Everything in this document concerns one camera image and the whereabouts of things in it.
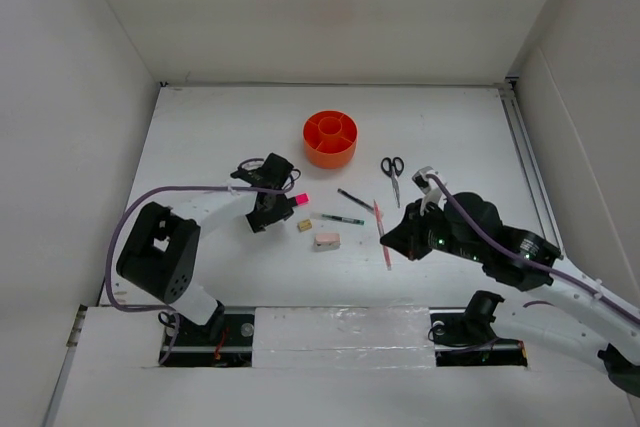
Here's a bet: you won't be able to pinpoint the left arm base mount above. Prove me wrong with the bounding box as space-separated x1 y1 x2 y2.
158 307 256 368

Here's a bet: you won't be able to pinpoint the green clear pen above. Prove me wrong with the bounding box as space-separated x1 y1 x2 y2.
311 213 365 226

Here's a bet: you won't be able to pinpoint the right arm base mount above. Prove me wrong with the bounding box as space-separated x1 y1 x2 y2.
427 291 528 367

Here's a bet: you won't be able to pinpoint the pink white eraser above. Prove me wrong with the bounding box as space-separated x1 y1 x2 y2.
313 233 341 251

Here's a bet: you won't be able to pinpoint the black gel pen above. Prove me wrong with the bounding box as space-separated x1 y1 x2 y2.
337 188 375 214

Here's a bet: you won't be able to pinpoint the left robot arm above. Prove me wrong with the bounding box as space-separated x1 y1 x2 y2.
116 153 299 344

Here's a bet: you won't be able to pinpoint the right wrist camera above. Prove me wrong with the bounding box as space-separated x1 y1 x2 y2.
412 166 446 215

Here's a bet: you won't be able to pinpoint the orange round divided container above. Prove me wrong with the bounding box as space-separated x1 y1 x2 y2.
302 110 358 170

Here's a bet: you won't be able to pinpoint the pink capped black highlighter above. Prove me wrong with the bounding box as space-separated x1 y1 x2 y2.
288 193 310 208

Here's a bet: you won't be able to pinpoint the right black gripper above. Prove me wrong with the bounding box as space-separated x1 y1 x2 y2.
380 197 485 263

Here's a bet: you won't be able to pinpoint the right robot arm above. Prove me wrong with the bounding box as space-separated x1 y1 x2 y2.
380 192 639 396

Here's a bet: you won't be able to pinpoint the aluminium rail right side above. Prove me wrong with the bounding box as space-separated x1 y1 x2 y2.
496 78 564 250

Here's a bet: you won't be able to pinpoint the black handled scissors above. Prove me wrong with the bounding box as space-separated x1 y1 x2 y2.
380 156 405 208

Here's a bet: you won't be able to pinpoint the small tan eraser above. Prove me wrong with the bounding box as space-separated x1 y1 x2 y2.
297 219 312 232

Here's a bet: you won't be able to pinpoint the red clear pen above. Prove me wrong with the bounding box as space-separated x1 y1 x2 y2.
373 199 392 271

